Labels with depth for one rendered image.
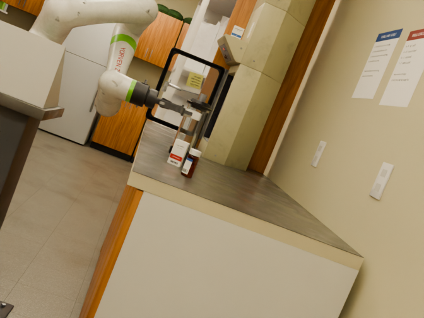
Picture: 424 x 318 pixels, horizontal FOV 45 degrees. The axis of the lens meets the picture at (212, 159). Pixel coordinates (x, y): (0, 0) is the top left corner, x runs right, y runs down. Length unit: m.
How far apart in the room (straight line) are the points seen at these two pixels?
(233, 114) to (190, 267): 1.13
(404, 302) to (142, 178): 0.73
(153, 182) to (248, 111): 1.15
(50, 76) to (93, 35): 5.41
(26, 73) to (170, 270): 0.93
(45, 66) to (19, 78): 0.10
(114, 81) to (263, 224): 0.89
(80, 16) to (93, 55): 5.24
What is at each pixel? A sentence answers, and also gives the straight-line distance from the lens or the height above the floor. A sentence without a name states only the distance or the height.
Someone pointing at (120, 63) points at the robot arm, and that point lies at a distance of 2.27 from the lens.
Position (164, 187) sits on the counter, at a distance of 1.38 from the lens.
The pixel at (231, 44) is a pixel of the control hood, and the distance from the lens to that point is 2.42.
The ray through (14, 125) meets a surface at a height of 0.84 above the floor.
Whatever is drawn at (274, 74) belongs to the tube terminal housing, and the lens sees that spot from 2.53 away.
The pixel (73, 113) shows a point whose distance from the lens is 7.37.
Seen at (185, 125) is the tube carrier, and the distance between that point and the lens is 2.04.
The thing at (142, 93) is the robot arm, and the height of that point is 1.12.
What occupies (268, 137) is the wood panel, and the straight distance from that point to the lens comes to 2.84.
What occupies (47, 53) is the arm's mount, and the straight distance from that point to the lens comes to 1.97.
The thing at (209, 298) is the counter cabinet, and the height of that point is 0.68.
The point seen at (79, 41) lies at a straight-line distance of 7.37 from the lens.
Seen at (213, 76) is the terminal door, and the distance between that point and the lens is 2.72.
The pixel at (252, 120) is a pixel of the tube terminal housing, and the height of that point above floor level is 1.19.
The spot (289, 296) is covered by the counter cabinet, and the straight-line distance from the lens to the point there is 1.52.
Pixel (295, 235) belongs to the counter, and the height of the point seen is 0.93.
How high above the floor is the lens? 1.17
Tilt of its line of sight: 5 degrees down
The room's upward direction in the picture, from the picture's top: 22 degrees clockwise
